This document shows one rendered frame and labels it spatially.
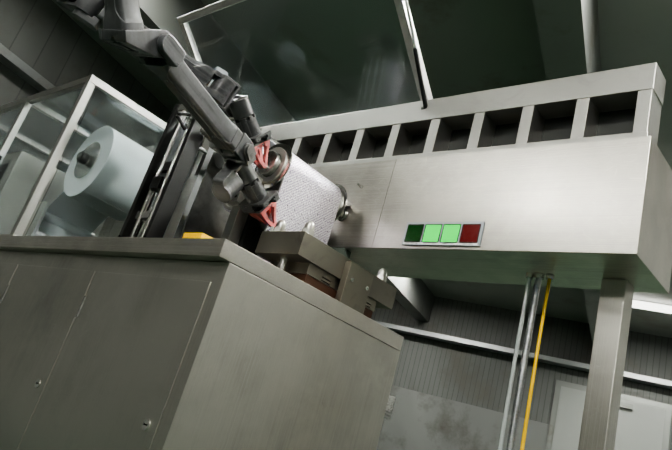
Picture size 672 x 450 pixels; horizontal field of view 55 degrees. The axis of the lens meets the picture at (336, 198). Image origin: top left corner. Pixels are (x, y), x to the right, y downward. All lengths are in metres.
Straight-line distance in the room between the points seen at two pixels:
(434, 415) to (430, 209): 7.59
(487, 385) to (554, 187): 7.66
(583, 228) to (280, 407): 0.80
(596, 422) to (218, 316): 0.88
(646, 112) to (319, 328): 0.93
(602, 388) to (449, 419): 7.67
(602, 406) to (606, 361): 0.10
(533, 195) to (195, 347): 0.91
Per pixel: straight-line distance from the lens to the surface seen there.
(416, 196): 1.89
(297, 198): 1.81
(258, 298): 1.39
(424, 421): 9.35
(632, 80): 1.79
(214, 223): 2.10
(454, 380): 9.35
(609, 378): 1.65
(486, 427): 9.16
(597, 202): 1.63
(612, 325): 1.68
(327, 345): 1.55
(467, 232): 1.73
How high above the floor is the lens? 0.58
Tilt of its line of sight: 20 degrees up
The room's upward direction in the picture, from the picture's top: 17 degrees clockwise
